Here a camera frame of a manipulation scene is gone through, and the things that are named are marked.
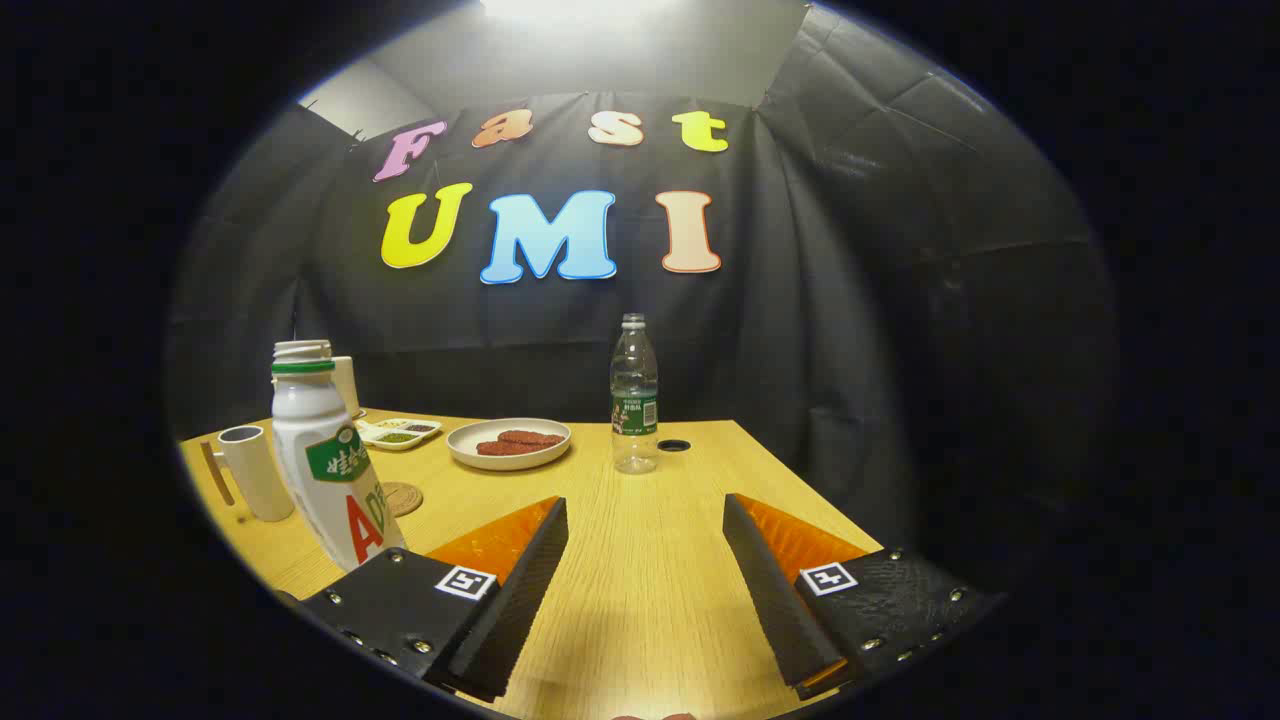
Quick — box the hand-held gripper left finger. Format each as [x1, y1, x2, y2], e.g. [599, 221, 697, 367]
[298, 496, 570, 704]

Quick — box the ceiling light panel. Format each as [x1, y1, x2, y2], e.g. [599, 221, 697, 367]
[480, 0, 681, 26]

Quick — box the black backdrop cloth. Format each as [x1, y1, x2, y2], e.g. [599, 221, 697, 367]
[165, 5, 1121, 601]

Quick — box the white juice bottle green label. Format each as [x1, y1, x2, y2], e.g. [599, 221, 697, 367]
[271, 340, 406, 573]

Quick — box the wooden table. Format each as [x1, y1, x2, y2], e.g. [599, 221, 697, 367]
[178, 408, 886, 720]

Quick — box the white cup with wooden handle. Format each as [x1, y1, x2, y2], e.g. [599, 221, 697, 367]
[200, 425, 296, 523]

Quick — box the cream toaster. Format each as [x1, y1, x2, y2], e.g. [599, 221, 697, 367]
[330, 356, 362, 419]

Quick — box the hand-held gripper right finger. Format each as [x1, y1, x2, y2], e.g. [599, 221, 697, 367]
[722, 493, 1006, 701]

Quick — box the white divided bean dish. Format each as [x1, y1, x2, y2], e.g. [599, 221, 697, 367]
[356, 417, 443, 452]

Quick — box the clear plastic water bottle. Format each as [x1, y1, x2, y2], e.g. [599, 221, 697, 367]
[610, 313, 660, 475]

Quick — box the round white plate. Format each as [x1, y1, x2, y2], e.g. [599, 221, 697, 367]
[446, 417, 573, 472]

